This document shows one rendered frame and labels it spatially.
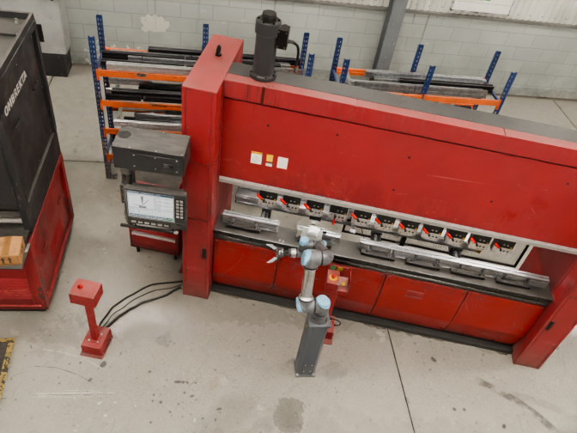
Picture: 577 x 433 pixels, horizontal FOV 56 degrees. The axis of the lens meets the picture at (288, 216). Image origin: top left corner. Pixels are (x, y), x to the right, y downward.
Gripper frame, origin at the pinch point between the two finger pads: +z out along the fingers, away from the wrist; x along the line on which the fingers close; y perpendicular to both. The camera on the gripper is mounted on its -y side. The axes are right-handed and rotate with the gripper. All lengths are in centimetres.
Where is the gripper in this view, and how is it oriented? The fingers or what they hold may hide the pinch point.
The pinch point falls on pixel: (265, 253)
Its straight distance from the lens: 441.7
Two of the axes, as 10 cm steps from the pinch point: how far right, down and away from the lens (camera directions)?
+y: 1.8, -2.5, -9.5
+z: -9.8, 0.0, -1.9
